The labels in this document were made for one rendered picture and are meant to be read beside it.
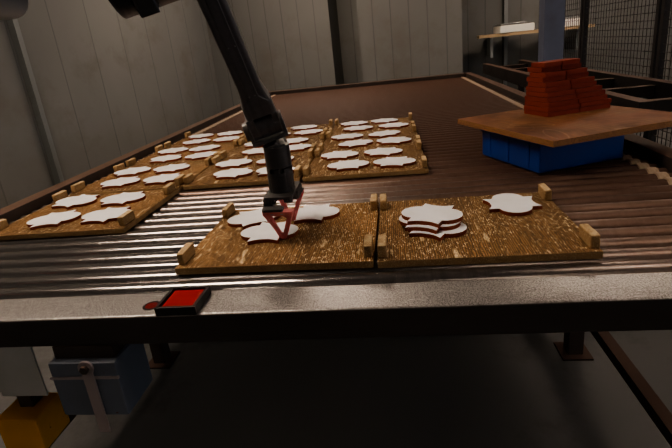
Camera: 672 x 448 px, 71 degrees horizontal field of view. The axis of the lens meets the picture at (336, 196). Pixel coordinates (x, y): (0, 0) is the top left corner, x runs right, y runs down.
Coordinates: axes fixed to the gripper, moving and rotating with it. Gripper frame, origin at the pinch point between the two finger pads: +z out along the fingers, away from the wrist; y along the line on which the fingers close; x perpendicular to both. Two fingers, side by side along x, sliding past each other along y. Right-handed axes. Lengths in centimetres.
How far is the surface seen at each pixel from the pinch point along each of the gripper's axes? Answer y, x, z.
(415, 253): 14.3, 28.8, 0.5
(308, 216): -6.9, 3.6, 0.9
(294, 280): 20.5, 5.5, 2.2
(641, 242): 9, 72, 2
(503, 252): 15.3, 45.1, 0.2
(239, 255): 12.0, -8.0, 1.0
